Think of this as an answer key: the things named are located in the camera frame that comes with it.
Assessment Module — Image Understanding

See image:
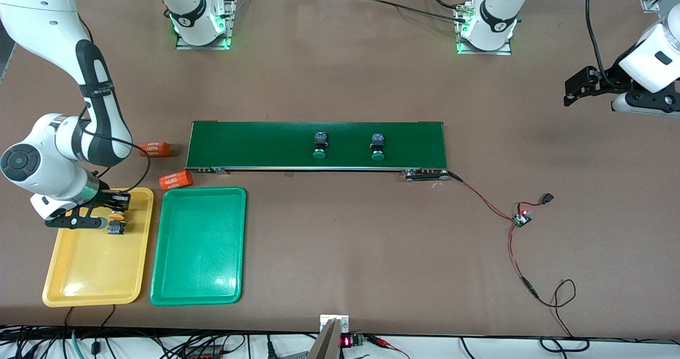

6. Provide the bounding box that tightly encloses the yellow plastic tray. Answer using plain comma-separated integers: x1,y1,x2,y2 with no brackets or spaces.
42,187,155,308

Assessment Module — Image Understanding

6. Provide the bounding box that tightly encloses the green plastic tray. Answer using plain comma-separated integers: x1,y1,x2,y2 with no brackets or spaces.
149,186,248,306

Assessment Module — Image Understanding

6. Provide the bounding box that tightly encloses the green conveyor belt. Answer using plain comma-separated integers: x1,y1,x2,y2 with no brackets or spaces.
184,120,450,182

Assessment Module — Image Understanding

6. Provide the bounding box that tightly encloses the red power strip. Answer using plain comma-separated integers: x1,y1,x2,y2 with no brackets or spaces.
181,346,226,359

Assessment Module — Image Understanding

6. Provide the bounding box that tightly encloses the red clip lead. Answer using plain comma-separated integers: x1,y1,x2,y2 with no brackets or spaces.
367,335,411,359

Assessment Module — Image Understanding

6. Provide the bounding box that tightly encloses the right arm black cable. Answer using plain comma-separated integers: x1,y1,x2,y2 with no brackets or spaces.
79,19,152,192

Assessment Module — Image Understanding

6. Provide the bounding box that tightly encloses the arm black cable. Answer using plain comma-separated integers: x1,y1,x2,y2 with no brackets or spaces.
79,19,152,192
584,0,611,75

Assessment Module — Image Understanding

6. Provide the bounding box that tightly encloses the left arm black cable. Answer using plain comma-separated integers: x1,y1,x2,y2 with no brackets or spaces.
584,0,611,75

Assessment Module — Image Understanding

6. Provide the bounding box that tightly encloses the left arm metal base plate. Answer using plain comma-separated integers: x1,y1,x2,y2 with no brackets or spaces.
455,1,513,56

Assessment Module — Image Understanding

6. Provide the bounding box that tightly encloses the black plug with wire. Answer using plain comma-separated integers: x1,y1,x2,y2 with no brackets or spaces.
523,192,555,209

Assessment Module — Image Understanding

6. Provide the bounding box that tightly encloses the red black conveyor wire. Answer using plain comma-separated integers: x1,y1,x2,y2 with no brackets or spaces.
446,171,519,221

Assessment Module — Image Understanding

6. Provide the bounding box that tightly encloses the teal cable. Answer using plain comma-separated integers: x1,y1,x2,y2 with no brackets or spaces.
71,328,87,359

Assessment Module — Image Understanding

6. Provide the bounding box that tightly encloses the black cable on table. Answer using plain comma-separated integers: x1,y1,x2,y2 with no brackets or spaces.
367,0,471,21

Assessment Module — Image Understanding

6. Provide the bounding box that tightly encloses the red black power wire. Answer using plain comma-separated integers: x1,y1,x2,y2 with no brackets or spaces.
508,224,590,352

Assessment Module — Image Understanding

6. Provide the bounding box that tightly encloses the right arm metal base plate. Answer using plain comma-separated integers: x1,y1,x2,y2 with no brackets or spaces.
175,0,238,50

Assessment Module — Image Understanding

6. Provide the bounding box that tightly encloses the grey metal camera bracket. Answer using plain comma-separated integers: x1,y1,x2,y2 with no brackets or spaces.
307,314,350,359

